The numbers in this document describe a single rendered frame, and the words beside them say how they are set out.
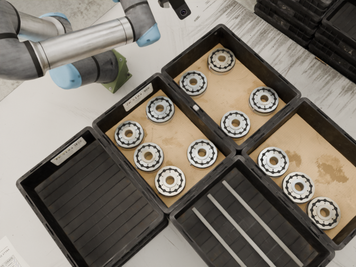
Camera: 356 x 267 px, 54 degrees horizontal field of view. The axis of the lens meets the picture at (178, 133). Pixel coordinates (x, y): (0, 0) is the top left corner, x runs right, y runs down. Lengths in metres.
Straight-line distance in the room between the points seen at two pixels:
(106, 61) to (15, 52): 0.52
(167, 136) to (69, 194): 0.39
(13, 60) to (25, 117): 0.66
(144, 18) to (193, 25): 0.61
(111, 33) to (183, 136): 0.45
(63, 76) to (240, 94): 0.64
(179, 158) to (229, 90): 0.31
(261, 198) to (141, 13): 0.69
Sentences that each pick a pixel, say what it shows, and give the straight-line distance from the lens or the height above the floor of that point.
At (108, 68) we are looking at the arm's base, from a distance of 1.38.
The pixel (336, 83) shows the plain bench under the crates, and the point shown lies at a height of 0.70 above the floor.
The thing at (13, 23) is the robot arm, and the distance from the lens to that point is 1.01.
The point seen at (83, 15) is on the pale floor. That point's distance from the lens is 2.68.
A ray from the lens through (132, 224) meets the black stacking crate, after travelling 1.18.
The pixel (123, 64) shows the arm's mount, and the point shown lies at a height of 0.82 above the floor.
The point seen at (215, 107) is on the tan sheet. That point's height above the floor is 0.83.
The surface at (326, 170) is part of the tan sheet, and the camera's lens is 1.27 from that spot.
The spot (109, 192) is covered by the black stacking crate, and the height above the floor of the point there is 0.83.
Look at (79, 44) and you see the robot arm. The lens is 0.96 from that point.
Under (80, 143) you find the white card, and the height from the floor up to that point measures 0.89.
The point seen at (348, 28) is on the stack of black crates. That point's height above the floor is 0.38.
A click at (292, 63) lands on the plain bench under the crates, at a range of 1.55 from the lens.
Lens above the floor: 1.99
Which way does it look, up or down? 70 degrees down
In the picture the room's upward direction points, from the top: 8 degrees counter-clockwise
